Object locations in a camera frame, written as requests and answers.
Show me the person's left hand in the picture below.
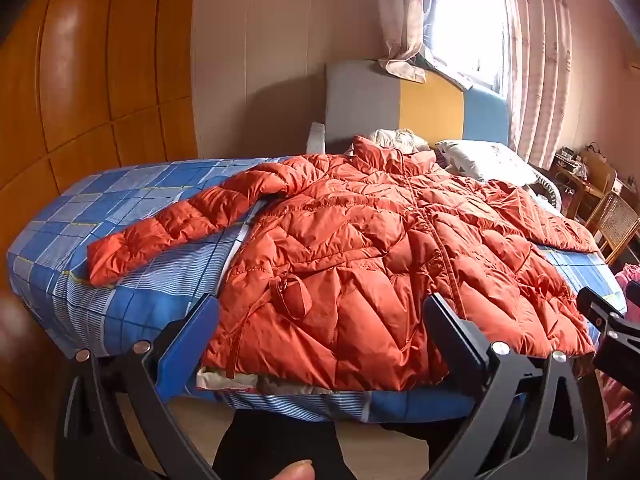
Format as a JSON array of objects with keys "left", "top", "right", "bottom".
[{"left": 276, "top": 460, "right": 317, "bottom": 480}]

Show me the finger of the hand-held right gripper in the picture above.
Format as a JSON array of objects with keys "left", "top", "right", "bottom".
[{"left": 575, "top": 287, "right": 627, "bottom": 332}]

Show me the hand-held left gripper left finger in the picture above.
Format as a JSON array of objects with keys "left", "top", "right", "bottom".
[{"left": 56, "top": 296, "right": 222, "bottom": 480}]

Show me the wicker wooden chair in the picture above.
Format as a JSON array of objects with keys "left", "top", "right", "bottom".
[{"left": 584, "top": 191, "right": 640, "bottom": 267}]

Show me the pink striped curtain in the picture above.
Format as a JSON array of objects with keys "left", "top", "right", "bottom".
[{"left": 500, "top": 0, "right": 576, "bottom": 168}]

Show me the person's black clothing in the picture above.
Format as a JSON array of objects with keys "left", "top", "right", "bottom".
[{"left": 214, "top": 409, "right": 481, "bottom": 480}]

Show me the cluttered wooden desk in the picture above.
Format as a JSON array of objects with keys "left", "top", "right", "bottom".
[{"left": 549, "top": 144, "right": 621, "bottom": 222}]

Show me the wooden wardrobe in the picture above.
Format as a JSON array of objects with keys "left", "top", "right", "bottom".
[{"left": 0, "top": 0, "right": 202, "bottom": 466}]

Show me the grey yellow blue headboard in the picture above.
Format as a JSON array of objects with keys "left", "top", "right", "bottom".
[{"left": 325, "top": 59, "right": 512, "bottom": 153}]

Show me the grey bed rail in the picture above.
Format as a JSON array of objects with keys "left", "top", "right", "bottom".
[{"left": 530, "top": 172, "right": 564, "bottom": 212}]

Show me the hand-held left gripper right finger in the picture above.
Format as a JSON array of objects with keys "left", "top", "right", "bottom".
[{"left": 424, "top": 292, "right": 609, "bottom": 480}]

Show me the dark pink cloth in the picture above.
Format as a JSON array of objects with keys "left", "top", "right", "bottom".
[{"left": 594, "top": 265, "right": 640, "bottom": 457}]

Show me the white printed pillow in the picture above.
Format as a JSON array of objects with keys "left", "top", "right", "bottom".
[{"left": 434, "top": 139, "right": 539, "bottom": 187}]

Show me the beige cloth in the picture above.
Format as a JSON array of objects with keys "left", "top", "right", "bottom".
[{"left": 196, "top": 366, "right": 352, "bottom": 395}]

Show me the orange puffer jacket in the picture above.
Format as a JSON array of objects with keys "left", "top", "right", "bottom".
[{"left": 87, "top": 135, "right": 601, "bottom": 393}]

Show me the beige quilted jacket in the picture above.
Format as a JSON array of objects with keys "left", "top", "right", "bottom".
[{"left": 366, "top": 128, "right": 432, "bottom": 154}]

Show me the bed with blue checked sheet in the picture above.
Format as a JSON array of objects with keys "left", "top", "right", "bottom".
[{"left": 7, "top": 156, "right": 628, "bottom": 423}]

